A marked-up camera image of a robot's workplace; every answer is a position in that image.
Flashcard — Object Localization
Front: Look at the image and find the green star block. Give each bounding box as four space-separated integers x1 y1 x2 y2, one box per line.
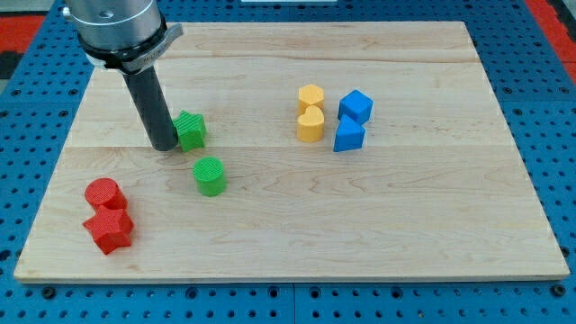
173 111 207 152

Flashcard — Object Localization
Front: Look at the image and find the blue cube block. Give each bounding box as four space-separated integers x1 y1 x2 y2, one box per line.
337 89 374 124

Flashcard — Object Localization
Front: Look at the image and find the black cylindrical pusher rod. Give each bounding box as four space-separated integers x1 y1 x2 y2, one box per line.
123 67 178 151

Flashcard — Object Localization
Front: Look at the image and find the yellow heart block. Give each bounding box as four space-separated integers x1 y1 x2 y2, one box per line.
296 105 325 142

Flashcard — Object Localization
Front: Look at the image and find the yellow hexagon block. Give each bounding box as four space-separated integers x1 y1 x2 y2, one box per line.
298 84 325 115

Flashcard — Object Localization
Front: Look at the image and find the blue triangle block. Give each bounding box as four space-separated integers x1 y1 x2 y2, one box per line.
333 114 365 152

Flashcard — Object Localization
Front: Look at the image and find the green cylinder block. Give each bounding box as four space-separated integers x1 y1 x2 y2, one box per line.
193 157 227 197

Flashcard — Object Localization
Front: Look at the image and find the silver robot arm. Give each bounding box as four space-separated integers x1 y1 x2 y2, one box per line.
62 0 184 151

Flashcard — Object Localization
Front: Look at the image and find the red star block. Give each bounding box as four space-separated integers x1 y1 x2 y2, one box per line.
83 206 134 255

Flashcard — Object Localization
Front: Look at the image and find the red cylinder block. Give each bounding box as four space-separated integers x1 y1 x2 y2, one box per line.
85 177 128 211

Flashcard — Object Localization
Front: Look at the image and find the wooden board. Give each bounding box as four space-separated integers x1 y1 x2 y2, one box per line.
14 22 570 284

